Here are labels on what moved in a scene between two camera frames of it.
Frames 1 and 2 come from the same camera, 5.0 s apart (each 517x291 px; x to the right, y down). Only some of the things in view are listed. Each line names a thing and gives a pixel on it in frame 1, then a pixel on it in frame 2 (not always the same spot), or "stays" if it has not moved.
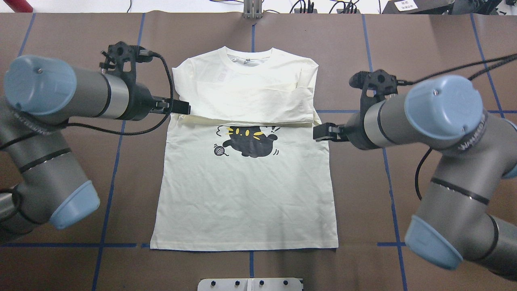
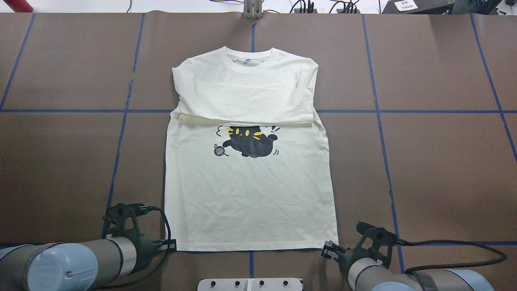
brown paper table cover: (376, 192) stays
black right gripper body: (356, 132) -> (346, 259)
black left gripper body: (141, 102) -> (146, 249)
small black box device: (440, 7) stays
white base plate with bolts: (251, 284) stays
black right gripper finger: (330, 131) -> (331, 250)
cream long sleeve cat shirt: (243, 170) stays
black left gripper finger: (178, 107) -> (169, 245)
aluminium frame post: (253, 9) stays
